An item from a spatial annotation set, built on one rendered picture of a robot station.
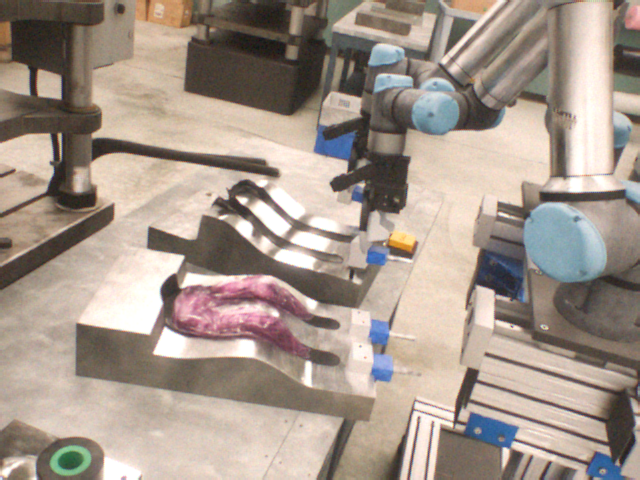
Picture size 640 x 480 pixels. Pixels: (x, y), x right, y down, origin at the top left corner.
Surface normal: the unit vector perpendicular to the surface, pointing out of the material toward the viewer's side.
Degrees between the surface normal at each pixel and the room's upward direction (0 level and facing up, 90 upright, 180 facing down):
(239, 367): 90
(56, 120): 90
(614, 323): 72
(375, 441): 0
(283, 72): 90
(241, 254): 90
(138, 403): 0
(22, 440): 0
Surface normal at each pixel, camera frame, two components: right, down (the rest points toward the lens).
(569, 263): -0.82, 0.22
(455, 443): 0.18, -0.87
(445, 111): 0.54, 0.29
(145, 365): -0.03, 0.45
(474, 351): -0.25, 0.40
